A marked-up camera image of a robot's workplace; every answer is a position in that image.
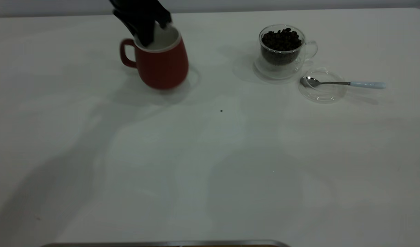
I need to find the grey metal edge strip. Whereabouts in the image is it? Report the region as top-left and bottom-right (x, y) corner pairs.
(40, 240), (291, 247)

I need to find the clear glass saucer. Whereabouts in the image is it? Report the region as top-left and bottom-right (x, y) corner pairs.
(253, 54), (312, 81)

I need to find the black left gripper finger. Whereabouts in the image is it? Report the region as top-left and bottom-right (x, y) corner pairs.
(113, 10), (156, 47)
(155, 10), (172, 29)

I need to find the metal spoon light blue handle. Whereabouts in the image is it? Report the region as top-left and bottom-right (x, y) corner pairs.
(300, 76), (387, 90)

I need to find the red ceramic mug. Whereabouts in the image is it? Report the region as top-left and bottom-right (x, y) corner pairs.
(120, 24), (190, 91)

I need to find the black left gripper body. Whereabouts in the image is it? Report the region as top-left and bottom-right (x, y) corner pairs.
(109, 0), (170, 16)

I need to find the clear glass cup with handle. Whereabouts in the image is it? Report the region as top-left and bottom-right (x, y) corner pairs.
(259, 25), (318, 68)

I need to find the coffee beans pile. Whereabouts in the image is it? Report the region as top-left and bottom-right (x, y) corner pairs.
(261, 28), (303, 66)

